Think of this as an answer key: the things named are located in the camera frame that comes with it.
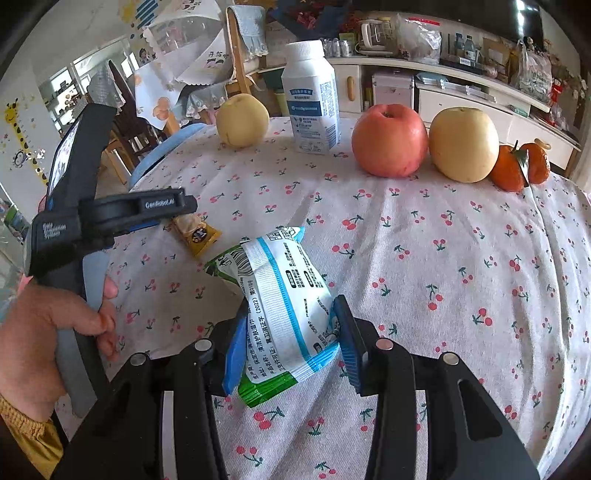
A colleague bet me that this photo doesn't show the wooden chair with knit cover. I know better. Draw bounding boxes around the wooden chair with knit cover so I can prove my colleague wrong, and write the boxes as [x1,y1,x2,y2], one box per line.
[225,6,287,100]

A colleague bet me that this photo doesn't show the clear gift bag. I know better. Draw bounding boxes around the clear gift bag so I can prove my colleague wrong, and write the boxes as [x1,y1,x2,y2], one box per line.
[512,41,553,104]

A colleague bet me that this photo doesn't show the clear plastic bag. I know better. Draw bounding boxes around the clear plastic bag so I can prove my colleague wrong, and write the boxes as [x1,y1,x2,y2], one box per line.
[397,14,443,64]

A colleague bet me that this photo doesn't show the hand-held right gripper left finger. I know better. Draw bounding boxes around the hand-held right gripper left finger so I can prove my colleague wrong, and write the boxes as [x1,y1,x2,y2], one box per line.
[51,304,251,480]

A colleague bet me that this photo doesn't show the red apple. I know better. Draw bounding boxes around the red apple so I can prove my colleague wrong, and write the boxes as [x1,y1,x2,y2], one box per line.
[352,104,429,178]

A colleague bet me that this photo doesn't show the tray with water bottles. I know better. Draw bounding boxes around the tray with water bottles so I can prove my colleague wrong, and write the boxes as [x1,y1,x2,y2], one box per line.
[441,32,485,70]

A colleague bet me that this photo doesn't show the black yellow coffee sachet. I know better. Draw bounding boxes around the black yellow coffee sachet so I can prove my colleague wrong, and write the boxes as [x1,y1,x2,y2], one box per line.
[173,213,223,258]

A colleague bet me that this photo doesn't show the white milk bottle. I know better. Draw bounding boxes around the white milk bottle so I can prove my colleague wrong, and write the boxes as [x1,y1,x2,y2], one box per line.
[281,40,341,156]

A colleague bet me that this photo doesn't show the cherry print tablecloth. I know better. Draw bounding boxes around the cherry print tablecloth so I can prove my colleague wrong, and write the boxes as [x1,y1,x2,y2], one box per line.
[99,115,591,480]

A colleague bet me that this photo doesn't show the black television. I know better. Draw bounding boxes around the black television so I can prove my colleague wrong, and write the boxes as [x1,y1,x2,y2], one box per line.
[355,0,544,41]

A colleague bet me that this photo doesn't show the glass kettle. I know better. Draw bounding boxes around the glass kettle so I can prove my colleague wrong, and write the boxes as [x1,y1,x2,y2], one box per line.
[359,19,394,54]

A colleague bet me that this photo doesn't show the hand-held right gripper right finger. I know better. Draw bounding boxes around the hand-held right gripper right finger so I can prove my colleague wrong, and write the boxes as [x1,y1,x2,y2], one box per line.
[331,294,542,480]

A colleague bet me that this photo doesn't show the yellow pear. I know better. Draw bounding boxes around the yellow pear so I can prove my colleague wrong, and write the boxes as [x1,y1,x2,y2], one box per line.
[429,107,500,183]
[216,93,271,149]

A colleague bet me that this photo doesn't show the person's left hand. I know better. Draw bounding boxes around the person's left hand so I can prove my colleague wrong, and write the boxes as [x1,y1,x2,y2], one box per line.
[0,276,120,422]

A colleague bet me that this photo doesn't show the wrapped small glass bottles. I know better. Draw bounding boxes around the wrapped small glass bottles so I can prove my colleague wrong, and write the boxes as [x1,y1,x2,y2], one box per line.
[323,39,355,58]

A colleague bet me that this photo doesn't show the dark wooden chair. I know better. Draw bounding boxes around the dark wooden chair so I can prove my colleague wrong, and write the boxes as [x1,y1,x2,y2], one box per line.
[108,60,158,158]

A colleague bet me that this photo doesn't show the orange tangerine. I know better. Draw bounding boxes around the orange tangerine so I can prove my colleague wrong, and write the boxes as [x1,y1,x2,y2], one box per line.
[489,144,528,193]
[521,143,551,185]

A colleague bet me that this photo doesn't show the metal tin box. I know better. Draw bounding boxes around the metal tin box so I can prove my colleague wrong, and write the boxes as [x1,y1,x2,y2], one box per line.
[372,71,415,110]

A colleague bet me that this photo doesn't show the cream television cabinet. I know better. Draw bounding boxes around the cream television cabinet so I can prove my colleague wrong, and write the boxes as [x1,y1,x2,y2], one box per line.
[249,55,583,163]

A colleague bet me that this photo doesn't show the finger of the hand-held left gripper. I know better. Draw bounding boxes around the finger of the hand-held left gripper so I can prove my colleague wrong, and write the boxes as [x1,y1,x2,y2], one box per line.
[113,187,199,234]

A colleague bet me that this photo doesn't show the giraffe wall sticker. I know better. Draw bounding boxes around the giraffe wall sticker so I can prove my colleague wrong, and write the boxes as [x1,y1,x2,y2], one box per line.
[4,97,49,186]

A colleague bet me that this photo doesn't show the dark flower bouquet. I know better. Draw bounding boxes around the dark flower bouquet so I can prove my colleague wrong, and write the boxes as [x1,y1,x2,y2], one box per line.
[272,0,365,33]

